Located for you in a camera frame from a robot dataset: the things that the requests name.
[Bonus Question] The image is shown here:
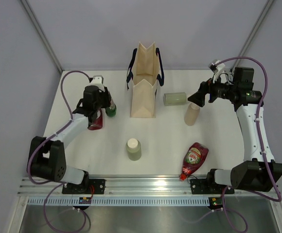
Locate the aluminium mounting rail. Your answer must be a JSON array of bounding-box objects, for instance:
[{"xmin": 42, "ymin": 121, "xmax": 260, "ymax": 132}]
[{"xmin": 17, "ymin": 175, "xmax": 278, "ymax": 195}]

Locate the right aluminium frame post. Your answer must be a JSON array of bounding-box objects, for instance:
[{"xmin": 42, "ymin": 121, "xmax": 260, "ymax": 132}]
[{"xmin": 231, "ymin": 0, "xmax": 277, "ymax": 71}]

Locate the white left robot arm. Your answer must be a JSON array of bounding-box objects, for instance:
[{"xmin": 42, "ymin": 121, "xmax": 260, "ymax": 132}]
[{"xmin": 27, "ymin": 84, "xmax": 111, "ymax": 194}]

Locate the green bottle red cap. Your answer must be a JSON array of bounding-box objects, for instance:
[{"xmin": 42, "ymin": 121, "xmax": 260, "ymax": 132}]
[{"xmin": 105, "ymin": 98, "xmax": 117, "ymax": 117}]

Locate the white slotted cable duct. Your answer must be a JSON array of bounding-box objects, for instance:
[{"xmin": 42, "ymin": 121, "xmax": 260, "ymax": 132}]
[{"xmin": 28, "ymin": 196, "xmax": 212, "ymax": 207}]

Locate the beige pump bottle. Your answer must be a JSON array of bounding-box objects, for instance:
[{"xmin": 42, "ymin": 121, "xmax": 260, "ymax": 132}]
[{"xmin": 184, "ymin": 103, "xmax": 200, "ymax": 126}]

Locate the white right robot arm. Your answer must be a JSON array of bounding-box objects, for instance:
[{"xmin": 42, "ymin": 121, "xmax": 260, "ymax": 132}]
[{"xmin": 188, "ymin": 65, "xmax": 282, "ymax": 193}]

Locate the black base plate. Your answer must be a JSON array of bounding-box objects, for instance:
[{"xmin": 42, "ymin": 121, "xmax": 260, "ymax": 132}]
[
  {"xmin": 189, "ymin": 178, "xmax": 226, "ymax": 195},
  {"xmin": 62, "ymin": 179, "xmax": 106, "ymax": 195}
]

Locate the green bottle standing white cap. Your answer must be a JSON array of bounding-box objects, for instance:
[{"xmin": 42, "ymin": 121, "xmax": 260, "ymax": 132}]
[{"xmin": 126, "ymin": 138, "xmax": 141, "ymax": 161}]

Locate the left aluminium frame post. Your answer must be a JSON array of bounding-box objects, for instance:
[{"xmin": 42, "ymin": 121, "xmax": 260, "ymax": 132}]
[{"xmin": 19, "ymin": 0, "xmax": 63, "ymax": 74}]

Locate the green bottle lying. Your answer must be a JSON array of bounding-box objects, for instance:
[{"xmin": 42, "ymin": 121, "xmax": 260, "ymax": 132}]
[{"xmin": 163, "ymin": 92, "xmax": 187, "ymax": 106}]

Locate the red Fairy dish soap bottle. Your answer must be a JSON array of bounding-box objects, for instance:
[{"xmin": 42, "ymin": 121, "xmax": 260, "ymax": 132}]
[{"xmin": 180, "ymin": 142, "xmax": 209, "ymax": 181}]

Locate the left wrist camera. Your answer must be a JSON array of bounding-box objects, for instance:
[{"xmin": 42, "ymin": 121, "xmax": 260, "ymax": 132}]
[{"xmin": 89, "ymin": 75, "xmax": 105, "ymax": 92}]

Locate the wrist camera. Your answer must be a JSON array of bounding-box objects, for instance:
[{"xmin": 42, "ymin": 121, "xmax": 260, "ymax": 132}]
[
  {"xmin": 208, "ymin": 59, "xmax": 230, "ymax": 83},
  {"xmin": 89, "ymin": 75, "xmax": 105, "ymax": 92}
]

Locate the aluminium frame post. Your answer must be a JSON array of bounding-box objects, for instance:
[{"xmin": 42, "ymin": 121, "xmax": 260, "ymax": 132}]
[
  {"xmin": 19, "ymin": 0, "xmax": 63, "ymax": 74},
  {"xmin": 231, "ymin": 0, "xmax": 277, "ymax": 71}
]

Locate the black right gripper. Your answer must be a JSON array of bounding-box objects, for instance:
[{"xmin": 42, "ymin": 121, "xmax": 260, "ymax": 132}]
[{"xmin": 188, "ymin": 72, "xmax": 237, "ymax": 107}]

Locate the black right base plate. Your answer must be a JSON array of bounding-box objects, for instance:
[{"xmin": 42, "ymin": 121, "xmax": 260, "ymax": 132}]
[{"xmin": 189, "ymin": 178, "xmax": 226, "ymax": 195}]

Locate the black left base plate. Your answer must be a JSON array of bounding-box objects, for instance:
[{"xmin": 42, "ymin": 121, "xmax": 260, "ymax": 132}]
[{"xmin": 62, "ymin": 179, "xmax": 106, "ymax": 195}]

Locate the beige canvas tote bag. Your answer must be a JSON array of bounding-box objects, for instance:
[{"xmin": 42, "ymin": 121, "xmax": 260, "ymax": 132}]
[{"xmin": 126, "ymin": 43, "xmax": 164, "ymax": 118}]

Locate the dark red bottle left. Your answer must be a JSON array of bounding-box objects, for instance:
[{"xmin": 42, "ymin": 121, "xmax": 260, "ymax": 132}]
[{"xmin": 88, "ymin": 109, "xmax": 103, "ymax": 131}]

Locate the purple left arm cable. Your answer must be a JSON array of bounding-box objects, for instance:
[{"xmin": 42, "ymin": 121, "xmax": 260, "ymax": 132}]
[{"xmin": 26, "ymin": 70, "xmax": 93, "ymax": 233}]

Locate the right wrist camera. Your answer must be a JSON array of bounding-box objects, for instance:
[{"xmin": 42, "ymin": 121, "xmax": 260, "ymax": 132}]
[{"xmin": 208, "ymin": 59, "xmax": 230, "ymax": 83}]

